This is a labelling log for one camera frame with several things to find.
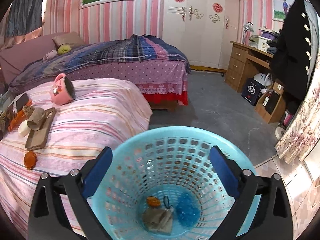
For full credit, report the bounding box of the black smartphone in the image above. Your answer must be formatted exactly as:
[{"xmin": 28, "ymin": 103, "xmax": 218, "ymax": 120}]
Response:
[{"xmin": 16, "ymin": 93, "xmax": 29, "ymax": 113}]

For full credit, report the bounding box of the dark grey curtain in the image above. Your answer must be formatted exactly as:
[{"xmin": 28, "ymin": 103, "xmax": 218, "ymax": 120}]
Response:
[{"xmin": 5, "ymin": 0, "xmax": 43, "ymax": 37}]

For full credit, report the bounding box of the black shopping bag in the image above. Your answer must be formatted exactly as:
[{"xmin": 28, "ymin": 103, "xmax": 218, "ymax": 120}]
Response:
[{"xmin": 241, "ymin": 78, "xmax": 265, "ymax": 106}]

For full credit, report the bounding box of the crumpled brown paper ball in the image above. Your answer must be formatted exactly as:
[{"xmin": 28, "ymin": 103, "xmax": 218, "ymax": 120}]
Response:
[{"xmin": 22, "ymin": 106, "xmax": 35, "ymax": 119}]

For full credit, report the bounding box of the orange plastic wrapper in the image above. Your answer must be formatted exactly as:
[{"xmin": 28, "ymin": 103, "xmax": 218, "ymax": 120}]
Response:
[{"xmin": 8, "ymin": 100, "xmax": 32, "ymax": 132}]

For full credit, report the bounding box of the desk lamp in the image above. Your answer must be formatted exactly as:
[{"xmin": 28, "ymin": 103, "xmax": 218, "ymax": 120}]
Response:
[{"xmin": 241, "ymin": 21, "xmax": 254, "ymax": 45}]

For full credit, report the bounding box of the blue plastic bag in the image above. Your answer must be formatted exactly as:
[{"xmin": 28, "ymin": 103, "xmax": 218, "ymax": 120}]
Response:
[{"xmin": 175, "ymin": 198, "xmax": 200, "ymax": 228}]

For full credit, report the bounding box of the light blue plastic basket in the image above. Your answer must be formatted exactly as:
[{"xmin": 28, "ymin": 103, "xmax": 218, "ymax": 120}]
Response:
[{"xmin": 91, "ymin": 126, "xmax": 253, "ymax": 239}]

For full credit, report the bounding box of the rolled beige sock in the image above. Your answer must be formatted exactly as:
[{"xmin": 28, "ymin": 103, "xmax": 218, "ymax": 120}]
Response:
[{"xmin": 27, "ymin": 107, "xmax": 46, "ymax": 131}]

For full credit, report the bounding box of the beige pillow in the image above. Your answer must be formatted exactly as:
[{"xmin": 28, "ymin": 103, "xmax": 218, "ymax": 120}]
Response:
[{"xmin": 52, "ymin": 32, "xmax": 85, "ymax": 48}]

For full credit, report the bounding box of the white round soap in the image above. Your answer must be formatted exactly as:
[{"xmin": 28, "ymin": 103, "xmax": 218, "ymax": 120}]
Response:
[{"xmin": 17, "ymin": 120, "xmax": 31, "ymax": 138}]

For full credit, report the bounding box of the pink striped bedsheet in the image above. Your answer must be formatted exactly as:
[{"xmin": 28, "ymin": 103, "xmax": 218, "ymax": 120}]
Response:
[{"xmin": 1, "ymin": 78, "xmax": 152, "ymax": 238}]

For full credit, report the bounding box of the black hanging coat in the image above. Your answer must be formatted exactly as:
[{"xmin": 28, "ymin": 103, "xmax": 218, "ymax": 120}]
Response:
[{"xmin": 270, "ymin": 0, "xmax": 311, "ymax": 103}]

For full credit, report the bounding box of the white wardrobe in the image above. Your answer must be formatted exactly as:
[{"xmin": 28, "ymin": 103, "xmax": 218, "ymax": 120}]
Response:
[{"xmin": 162, "ymin": 0, "xmax": 240, "ymax": 72}]

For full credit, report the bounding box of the pink plush toy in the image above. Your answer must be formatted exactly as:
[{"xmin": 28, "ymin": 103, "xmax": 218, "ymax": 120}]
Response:
[{"xmin": 42, "ymin": 50, "xmax": 57, "ymax": 62}]

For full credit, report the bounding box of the framed landscape picture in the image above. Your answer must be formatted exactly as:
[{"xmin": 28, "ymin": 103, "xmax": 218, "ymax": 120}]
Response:
[{"xmin": 272, "ymin": 0, "xmax": 295, "ymax": 22}]

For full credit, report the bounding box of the floral curtain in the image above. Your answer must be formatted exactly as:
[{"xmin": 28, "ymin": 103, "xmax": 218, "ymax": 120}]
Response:
[{"xmin": 275, "ymin": 61, "xmax": 319, "ymax": 164}]

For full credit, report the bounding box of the purple headboard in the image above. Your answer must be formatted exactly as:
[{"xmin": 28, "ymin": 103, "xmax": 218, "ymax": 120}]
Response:
[{"xmin": 1, "ymin": 32, "xmax": 66, "ymax": 84}]

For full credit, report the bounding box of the pink cartoon mug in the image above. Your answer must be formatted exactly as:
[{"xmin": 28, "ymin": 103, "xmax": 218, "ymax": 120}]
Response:
[{"xmin": 50, "ymin": 73, "xmax": 75, "ymax": 106}]

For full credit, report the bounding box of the wooden desk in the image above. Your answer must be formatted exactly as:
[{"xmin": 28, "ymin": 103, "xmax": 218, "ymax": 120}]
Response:
[{"xmin": 225, "ymin": 41, "xmax": 273, "ymax": 93}]

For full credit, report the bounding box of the yellow plush toy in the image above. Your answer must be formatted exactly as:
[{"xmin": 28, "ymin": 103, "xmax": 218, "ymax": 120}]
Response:
[{"xmin": 57, "ymin": 44, "xmax": 72, "ymax": 55}]

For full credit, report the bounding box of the white helmet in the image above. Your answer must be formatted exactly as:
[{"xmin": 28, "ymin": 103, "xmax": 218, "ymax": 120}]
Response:
[{"xmin": 253, "ymin": 73, "xmax": 272, "ymax": 87}]

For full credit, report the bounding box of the purple plaid bed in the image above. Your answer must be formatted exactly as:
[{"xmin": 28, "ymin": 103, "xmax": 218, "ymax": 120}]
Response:
[{"xmin": 9, "ymin": 35, "xmax": 191, "ymax": 106}]

